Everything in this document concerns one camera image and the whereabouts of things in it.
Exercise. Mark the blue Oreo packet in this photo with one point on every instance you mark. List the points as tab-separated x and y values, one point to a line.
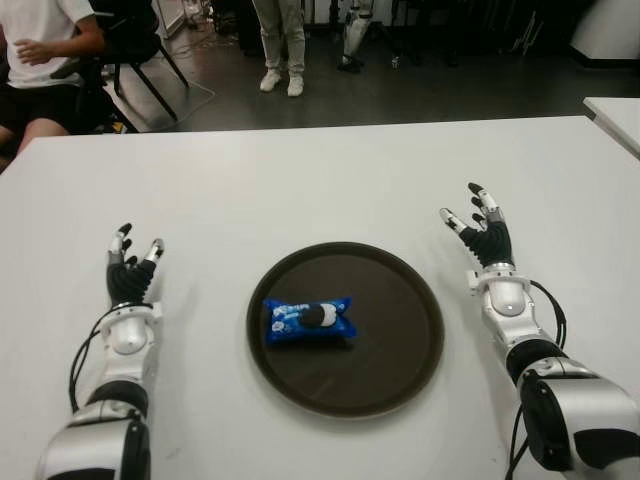
310	322

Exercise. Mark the round dark brown tray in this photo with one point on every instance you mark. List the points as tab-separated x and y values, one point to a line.
345	330

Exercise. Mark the white cabinet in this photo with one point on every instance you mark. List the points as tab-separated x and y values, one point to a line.
610	30

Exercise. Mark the white side table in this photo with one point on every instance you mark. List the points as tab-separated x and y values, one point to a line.
620	115

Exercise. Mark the seated person white shirt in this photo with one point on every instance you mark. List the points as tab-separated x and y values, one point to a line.
40	30

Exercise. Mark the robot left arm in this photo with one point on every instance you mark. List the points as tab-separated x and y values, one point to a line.
125	345

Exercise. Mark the yellow black floor object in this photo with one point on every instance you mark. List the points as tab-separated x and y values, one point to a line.
117	128

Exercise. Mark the background humanoid robot legs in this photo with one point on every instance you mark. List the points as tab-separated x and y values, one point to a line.
352	35

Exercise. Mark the standing person beige trousers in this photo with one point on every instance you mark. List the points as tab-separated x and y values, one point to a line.
295	40

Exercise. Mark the black chair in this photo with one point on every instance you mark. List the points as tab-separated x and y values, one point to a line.
130	40

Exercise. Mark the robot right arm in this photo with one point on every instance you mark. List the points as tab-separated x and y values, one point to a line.
525	340

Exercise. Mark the white upright panel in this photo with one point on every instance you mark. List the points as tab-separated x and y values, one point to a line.
167	17

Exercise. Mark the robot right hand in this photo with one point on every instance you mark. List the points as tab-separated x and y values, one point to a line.
490	242

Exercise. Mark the folded metal racks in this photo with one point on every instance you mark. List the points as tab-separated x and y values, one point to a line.
527	35

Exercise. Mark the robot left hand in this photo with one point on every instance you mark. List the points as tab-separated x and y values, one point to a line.
127	280

